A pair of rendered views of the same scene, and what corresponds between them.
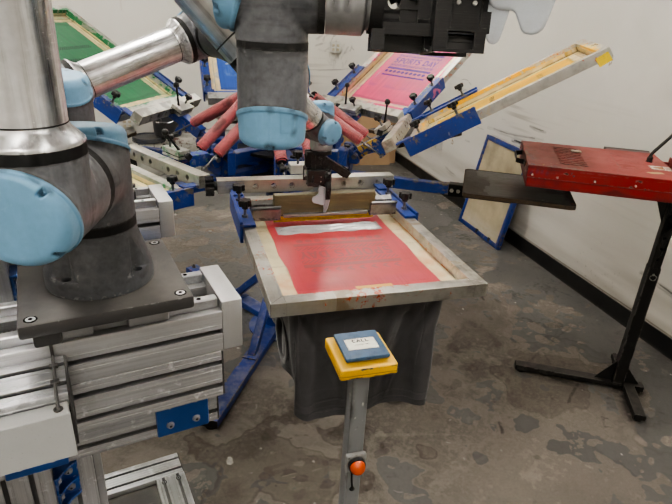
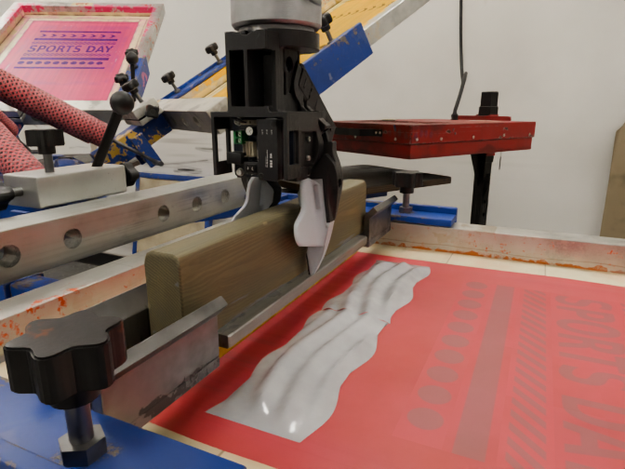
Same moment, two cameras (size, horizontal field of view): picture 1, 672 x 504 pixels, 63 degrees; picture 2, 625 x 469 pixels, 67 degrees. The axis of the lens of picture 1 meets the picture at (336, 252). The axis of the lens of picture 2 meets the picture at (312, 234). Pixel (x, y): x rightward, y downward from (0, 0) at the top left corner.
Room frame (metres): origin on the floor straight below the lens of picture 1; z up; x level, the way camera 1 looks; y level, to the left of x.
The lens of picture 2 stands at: (1.47, 0.36, 1.15)
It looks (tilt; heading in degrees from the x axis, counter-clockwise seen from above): 15 degrees down; 313
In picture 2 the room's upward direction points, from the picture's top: straight up
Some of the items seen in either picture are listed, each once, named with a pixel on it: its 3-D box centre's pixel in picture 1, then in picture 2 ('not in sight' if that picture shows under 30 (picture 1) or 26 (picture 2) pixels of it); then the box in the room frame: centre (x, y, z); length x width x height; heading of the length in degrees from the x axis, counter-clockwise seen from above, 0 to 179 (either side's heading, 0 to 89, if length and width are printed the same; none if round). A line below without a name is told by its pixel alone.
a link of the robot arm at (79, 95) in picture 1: (62, 104); not in sight; (1.17, 0.59, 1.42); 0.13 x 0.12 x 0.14; 40
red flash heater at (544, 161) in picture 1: (596, 169); (424, 135); (2.29, -1.08, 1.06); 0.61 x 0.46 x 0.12; 77
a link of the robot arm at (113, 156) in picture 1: (84, 169); not in sight; (0.72, 0.35, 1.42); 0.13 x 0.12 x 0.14; 3
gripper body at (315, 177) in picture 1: (318, 167); (274, 109); (1.78, 0.07, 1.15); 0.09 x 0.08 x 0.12; 107
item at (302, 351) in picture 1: (365, 354); not in sight; (1.32, -0.10, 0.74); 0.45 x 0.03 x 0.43; 107
